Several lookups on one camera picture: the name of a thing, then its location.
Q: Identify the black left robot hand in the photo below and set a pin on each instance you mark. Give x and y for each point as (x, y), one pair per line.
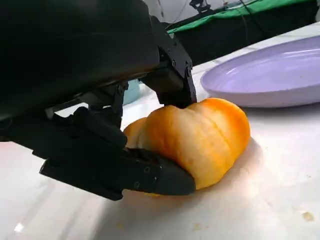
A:
(75, 62)

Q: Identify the orange white toy bread roll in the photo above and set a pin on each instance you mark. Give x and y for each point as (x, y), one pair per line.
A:
(200, 140)

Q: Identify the pale green mug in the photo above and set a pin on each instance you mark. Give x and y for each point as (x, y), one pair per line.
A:
(132, 93)

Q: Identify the green cloth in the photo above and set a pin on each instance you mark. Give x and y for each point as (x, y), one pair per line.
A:
(197, 21)

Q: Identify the lilac plate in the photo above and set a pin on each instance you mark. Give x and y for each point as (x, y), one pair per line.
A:
(262, 75)

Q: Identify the small bread crumb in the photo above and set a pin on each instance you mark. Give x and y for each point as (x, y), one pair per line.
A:
(308, 216)

